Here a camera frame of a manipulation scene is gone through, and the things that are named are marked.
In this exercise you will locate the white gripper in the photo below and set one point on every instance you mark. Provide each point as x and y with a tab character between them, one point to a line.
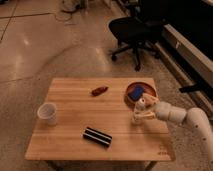
149	99

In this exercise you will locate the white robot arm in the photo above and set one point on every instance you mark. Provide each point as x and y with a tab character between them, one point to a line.
147	106

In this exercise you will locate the blue sponge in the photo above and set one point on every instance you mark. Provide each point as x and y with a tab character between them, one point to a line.
135	93

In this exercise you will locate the orange round plate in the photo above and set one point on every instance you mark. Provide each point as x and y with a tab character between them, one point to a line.
147	89

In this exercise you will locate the small brown red object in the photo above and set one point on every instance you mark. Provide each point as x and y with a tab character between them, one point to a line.
98	91

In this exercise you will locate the wooden folding table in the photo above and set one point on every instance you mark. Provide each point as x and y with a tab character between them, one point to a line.
78	109

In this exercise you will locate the black white striped box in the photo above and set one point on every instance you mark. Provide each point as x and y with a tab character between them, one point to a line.
97	136

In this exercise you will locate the black office chair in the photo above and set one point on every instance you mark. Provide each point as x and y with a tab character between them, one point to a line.
144	24

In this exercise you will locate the clear plastic cup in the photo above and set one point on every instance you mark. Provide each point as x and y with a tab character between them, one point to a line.
47	112

